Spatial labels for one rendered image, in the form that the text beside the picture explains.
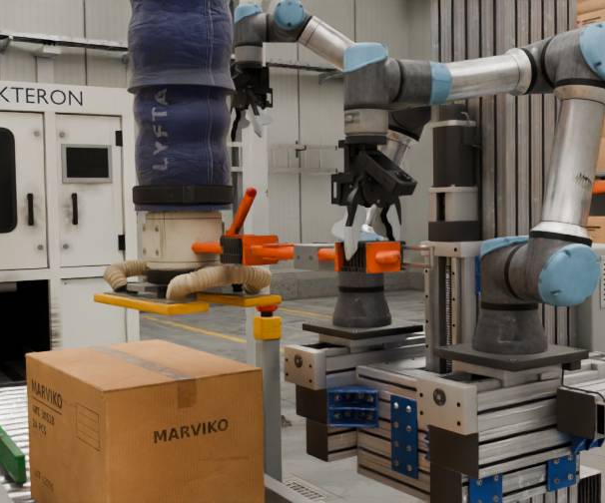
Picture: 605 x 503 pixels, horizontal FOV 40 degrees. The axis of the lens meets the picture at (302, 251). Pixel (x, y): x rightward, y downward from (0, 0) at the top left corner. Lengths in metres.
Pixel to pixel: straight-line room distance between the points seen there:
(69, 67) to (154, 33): 9.40
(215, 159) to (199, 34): 0.26
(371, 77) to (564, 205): 0.46
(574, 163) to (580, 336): 0.63
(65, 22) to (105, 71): 0.77
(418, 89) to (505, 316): 0.52
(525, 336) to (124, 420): 0.87
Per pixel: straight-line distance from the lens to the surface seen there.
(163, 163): 1.78
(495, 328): 1.69
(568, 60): 1.67
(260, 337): 2.58
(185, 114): 1.78
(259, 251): 1.59
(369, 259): 1.34
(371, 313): 2.05
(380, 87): 1.40
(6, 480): 2.70
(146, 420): 1.90
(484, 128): 1.97
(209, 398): 1.96
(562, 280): 1.56
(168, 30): 1.80
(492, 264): 1.69
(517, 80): 1.72
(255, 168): 5.08
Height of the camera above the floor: 1.33
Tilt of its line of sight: 3 degrees down
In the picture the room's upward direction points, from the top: 1 degrees counter-clockwise
